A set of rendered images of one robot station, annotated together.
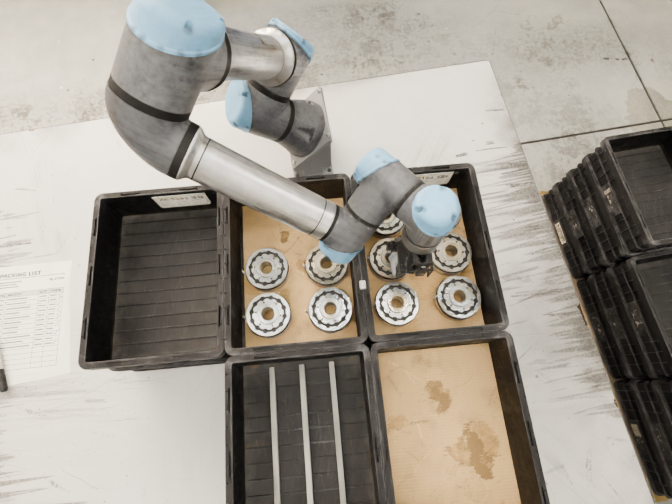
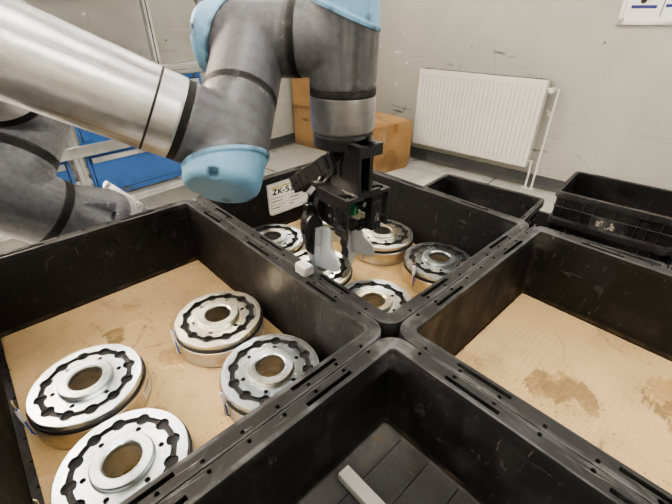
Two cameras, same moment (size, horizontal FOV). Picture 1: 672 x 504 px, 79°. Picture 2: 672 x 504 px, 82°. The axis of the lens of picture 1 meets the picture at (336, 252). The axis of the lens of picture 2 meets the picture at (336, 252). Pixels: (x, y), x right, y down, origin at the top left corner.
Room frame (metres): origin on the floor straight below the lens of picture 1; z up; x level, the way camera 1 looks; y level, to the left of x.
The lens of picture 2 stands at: (-0.09, 0.13, 1.17)
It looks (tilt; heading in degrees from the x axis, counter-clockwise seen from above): 32 degrees down; 322
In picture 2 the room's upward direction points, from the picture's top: straight up
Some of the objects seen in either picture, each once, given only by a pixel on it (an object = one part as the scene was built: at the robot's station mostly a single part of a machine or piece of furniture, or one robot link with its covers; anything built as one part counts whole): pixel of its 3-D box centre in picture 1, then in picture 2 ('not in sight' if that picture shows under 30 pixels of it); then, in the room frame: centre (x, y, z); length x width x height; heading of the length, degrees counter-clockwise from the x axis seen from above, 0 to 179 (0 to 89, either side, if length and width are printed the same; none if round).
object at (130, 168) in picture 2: not in sight; (152, 133); (2.25, -0.41, 0.60); 0.72 x 0.03 x 0.56; 100
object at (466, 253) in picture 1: (450, 251); (382, 234); (0.30, -0.28, 0.86); 0.10 x 0.10 x 0.01
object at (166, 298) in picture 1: (166, 277); not in sight; (0.24, 0.40, 0.87); 0.40 x 0.30 x 0.11; 5
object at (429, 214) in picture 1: (430, 216); (340, 37); (0.27, -0.16, 1.15); 0.09 x 0.08 x 0.11; 44
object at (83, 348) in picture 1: (157, 271); not in sight; (0.24, 0.40, 0.92); 0.40 x 0.30 x 0.02; 5
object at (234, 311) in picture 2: (326, 263); (218, 314); (0.27, 0.02, 0.86); 0.05 x 0.05 x 0.01
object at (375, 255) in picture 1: (390, 258); (316, 268); (0.29, -0.13, 0.86); 0.10 x 0.10 x 0.01
